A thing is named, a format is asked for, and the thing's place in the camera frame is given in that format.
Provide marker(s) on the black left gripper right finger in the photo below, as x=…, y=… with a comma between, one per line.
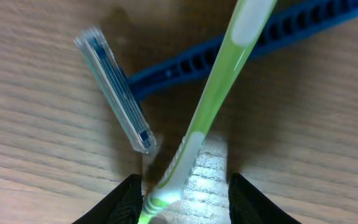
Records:
x=248, y=205

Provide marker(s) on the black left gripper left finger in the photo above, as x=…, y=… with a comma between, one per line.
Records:
x=121, y=206

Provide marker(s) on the green white toothbrush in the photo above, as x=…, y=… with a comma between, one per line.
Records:
x=219, y=84

